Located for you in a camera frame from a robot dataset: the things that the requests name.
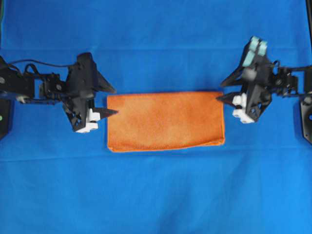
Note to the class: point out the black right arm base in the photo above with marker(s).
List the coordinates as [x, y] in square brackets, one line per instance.
[306, 117]

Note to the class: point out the orange towel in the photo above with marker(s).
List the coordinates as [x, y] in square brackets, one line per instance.
[165, 121]

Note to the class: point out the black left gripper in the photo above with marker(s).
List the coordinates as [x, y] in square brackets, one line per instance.
[82, 81]

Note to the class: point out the blue table cloth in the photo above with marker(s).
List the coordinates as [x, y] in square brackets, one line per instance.
[54, 181]

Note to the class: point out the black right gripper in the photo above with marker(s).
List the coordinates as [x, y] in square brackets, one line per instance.
[254, 96]

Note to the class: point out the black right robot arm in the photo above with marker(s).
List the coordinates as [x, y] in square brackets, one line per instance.
[282, 82]

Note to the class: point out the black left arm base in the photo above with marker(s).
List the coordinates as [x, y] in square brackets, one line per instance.
[5, 117]

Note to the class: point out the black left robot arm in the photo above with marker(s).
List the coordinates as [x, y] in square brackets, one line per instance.
[32, 87]

